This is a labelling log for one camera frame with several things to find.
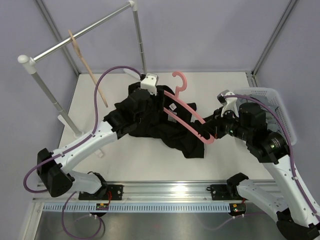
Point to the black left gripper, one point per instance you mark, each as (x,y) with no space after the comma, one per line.
(158,100)

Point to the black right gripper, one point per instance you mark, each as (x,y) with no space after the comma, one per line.
(215,124)

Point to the pink plastic hanger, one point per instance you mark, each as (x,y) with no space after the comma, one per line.
(193,113)

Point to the beige plastic hanger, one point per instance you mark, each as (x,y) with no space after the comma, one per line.
(87,67)

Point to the grey shirt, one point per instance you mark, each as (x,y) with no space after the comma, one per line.
(272,123)

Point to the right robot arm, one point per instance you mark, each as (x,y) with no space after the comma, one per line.
(294,218)

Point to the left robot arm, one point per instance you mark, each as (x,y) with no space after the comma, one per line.
(56,168)

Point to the white plastic basket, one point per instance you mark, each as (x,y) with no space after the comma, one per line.
(271,98)

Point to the metal clothes rack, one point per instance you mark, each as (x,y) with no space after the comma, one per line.
(29,63)

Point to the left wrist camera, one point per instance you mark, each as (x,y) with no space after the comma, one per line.
(149,83)

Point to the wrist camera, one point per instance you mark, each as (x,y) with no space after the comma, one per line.
(149,83)
(229,102)

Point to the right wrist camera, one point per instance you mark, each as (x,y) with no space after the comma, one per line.
(229,102)

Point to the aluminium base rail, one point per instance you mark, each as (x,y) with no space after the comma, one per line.
(163,191)

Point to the white slotted cable duct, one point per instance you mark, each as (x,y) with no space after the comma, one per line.
(117,207)

